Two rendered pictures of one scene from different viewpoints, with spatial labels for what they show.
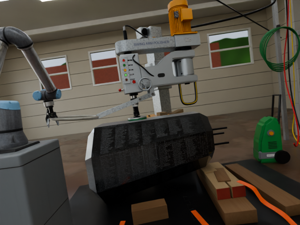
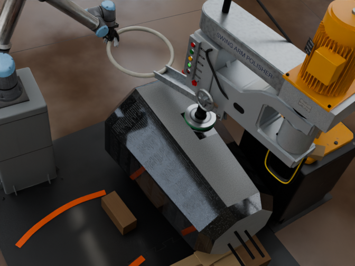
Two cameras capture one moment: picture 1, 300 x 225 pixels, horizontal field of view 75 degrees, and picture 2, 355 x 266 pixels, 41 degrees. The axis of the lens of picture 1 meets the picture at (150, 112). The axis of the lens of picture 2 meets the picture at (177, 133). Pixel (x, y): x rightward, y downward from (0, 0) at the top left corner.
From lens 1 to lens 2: 2.69 m
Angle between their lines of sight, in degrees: 63
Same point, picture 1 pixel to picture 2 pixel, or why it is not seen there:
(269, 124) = not seen: outside the picture
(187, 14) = (320, 70)
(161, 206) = (119, 222)
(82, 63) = not seen: outside the picture
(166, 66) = (251, 104)
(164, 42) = (263, 70)
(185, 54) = (292, 120)
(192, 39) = (314, 111)
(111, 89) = not seen: outside the picture
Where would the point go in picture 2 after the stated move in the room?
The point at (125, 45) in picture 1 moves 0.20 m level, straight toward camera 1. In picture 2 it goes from (205, 25) to (174, 35)
